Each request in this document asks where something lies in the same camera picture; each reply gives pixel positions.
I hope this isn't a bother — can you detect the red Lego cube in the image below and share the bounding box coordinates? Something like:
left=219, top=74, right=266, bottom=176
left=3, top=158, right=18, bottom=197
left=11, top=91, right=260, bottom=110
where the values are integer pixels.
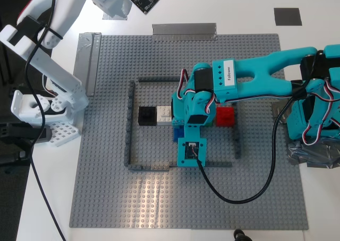
left=215, top=107, right=236, bottom=127

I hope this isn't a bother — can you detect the dark grey square patch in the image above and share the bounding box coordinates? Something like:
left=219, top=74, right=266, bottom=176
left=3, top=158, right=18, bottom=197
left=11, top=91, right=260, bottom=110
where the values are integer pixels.
left=274, top=7, right=303, bottom=27
left=102, top=12, right=128, bottom=21

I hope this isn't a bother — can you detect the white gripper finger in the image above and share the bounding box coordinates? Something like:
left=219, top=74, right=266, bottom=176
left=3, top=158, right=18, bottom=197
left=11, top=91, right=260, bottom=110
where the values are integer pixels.
left=103, top=2, right=123, bottom=18
left=121, top=0, right=133, bottom=16

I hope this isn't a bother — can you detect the black cable of teal arm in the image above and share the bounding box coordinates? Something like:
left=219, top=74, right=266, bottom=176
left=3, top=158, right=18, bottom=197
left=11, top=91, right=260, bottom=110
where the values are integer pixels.
left=196, top=79, right=319, bottom=205

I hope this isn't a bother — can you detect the white Lego cube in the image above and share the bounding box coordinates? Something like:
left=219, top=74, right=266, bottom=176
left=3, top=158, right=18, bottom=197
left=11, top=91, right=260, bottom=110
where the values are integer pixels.
left=156, top=105, right=173, bottom=127

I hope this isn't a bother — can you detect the blue Lego cube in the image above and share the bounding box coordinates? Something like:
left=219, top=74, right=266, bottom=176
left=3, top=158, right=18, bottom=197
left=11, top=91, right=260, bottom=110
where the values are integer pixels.
left=173, top=126, right=185, bottom=143

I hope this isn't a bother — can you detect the black table clamp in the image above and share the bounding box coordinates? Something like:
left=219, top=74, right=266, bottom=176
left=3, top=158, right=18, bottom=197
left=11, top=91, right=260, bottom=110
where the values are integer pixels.
left=0, top=123, right=53, bottom=143

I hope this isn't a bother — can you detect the long grey duct tape strip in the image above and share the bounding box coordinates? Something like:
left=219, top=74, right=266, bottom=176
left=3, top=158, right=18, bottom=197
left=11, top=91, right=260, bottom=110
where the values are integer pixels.
left=73, top=32, right=103, bottom=97

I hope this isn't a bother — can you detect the teal camera mount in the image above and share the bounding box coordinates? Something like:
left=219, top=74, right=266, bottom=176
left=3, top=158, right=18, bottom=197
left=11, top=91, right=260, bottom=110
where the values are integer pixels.
left=176, top=124, right=208, bottom=168

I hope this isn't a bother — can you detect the black cable of white arm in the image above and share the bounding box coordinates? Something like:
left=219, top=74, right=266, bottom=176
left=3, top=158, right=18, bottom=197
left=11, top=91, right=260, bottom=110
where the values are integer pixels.
left=24, top=0, right=67, bottom=241

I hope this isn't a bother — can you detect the dark grey brick strip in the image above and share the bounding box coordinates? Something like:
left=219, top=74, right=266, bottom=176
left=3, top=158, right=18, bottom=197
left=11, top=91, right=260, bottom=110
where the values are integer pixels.
left=128, top=163, right=171, bottom=172

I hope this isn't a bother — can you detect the crumpled grey tape wad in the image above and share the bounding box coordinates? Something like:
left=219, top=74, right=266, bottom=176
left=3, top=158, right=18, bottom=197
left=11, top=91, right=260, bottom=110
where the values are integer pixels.
left=286, top=140, right=340, bottom=170

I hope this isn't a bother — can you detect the ribbed grey tape strip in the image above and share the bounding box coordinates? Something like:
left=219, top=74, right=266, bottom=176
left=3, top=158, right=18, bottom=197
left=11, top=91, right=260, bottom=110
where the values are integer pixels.
left=151, top=22, right=218, bottom=42

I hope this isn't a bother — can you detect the grey Lego baseplate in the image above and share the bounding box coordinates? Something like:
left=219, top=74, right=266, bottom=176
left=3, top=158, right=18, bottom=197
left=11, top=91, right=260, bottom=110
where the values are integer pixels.
left=69, top=33, right=309, bottom=230

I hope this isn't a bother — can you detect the black Lego cube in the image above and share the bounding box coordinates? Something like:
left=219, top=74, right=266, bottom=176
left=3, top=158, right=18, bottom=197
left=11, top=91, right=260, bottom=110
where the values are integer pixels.
left=138, top=106, right=157, bottom=127

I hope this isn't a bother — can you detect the white arm base mount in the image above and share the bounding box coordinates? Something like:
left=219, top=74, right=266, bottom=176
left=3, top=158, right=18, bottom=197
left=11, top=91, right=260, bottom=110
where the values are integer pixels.
left=10, top=89, right=80, bottom=148

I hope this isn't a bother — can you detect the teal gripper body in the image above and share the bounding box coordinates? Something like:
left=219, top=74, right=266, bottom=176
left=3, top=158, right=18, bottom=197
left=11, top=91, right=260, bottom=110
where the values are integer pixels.
left=171, top=91, right=217, bottom=126

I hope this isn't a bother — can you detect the small black knob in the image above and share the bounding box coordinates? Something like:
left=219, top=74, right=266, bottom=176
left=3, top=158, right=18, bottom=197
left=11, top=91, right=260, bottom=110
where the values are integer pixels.
left=233, top=229, right=253, bottom=241

